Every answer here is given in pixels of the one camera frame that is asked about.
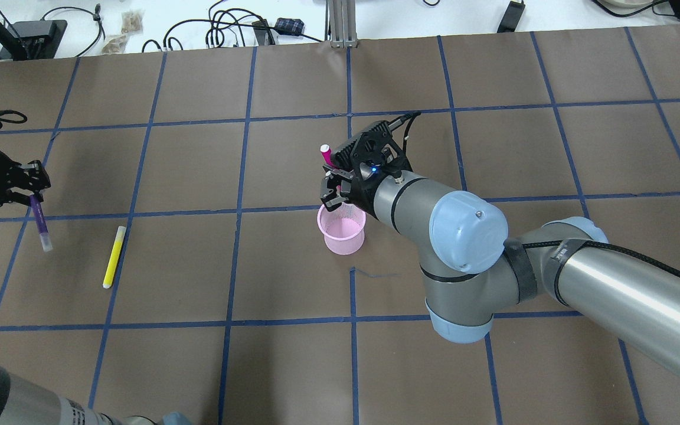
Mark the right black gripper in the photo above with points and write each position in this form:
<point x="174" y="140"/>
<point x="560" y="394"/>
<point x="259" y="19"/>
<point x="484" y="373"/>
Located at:
<point x="360" y="192"/>

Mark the pink marker pen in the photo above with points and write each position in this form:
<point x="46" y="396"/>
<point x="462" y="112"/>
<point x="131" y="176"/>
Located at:
<point x="326" y="152"/>

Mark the purple marker pen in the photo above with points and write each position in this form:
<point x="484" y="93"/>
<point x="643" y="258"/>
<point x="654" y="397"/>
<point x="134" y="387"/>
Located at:
<point x="40" y="222"/>

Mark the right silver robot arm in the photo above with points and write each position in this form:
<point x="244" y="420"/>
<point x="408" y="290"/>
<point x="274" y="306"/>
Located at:
<point x="472" y="269"/>

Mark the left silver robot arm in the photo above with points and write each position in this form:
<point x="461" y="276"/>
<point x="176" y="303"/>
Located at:
<point x="22" y="402"/>

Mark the pink mesh cup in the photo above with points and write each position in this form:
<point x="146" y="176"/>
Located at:
<point x="343" y="229"/>

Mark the yellow marker pen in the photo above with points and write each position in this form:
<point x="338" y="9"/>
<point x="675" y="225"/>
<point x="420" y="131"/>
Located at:
<point x="113" y="262"/>

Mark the small blue plaid device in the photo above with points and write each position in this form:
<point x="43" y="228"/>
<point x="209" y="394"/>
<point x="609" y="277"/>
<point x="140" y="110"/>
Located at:
<point x="289" y="26"/>

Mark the black power adapter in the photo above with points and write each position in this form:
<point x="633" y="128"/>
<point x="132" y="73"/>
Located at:
<point x="511" y="17"/>

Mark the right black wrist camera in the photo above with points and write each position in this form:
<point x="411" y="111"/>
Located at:
<point x="380" y="149"/>

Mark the aluminium frame post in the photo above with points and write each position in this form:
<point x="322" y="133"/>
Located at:
<point x="341" y="24"/>

